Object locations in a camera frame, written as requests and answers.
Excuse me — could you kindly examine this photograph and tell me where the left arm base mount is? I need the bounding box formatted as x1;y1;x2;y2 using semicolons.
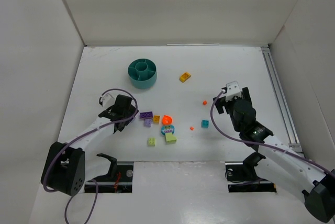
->
82;153;134;194

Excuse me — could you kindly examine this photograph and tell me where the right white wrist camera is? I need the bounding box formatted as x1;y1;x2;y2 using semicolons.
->
221;81;242;102

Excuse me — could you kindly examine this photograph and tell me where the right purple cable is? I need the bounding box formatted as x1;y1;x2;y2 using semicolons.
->
210;92;335;177

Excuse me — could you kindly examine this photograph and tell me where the teal round divided container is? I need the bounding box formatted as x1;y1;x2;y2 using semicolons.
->
128;59;157;89

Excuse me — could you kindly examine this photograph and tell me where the teal lego brick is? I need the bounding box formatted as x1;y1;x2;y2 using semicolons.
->
201;120;209;128

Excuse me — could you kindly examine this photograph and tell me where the yellow square lego brick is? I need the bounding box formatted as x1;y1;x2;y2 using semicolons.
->
152;115;160;124

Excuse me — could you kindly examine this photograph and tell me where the light green square lego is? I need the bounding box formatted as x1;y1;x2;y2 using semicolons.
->
147;138;156;147

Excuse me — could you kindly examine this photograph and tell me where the aluminium rail right edge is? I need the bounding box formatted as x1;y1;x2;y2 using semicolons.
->
261;47;304;156

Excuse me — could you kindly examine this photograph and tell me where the light green sloped lego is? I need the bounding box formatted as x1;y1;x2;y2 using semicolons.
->
165;132;177;144

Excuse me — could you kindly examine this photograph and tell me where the orange round lego piece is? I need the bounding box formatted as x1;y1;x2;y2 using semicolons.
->
162;115;173;125

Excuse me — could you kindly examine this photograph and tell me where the light purple square lego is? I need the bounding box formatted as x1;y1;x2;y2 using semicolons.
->
144;118;152;127

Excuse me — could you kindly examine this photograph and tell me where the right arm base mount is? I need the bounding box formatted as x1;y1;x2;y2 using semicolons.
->
225;152;277;193

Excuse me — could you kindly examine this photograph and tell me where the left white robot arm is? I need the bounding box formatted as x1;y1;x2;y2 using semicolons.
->
41;90;139;196

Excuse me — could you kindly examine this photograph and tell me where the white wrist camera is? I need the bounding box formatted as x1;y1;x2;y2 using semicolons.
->
221;81;242;102
99;93;115;108

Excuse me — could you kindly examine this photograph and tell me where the purple cable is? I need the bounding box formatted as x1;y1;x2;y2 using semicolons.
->
210;92;335;177
41;88;139;224

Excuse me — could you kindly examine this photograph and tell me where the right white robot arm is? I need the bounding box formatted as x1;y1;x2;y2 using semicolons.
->
211;82;334;223

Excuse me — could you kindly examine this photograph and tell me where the teal monster face lego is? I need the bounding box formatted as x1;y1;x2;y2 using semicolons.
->
161;125;175;135

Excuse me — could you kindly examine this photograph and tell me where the dark purple long lego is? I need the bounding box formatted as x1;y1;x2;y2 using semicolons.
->
139;111;153;120

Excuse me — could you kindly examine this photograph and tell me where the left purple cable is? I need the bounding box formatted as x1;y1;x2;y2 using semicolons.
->
41;88;139;224

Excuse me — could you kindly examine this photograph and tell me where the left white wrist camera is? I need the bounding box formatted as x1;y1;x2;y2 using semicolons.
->
99;93;115;108

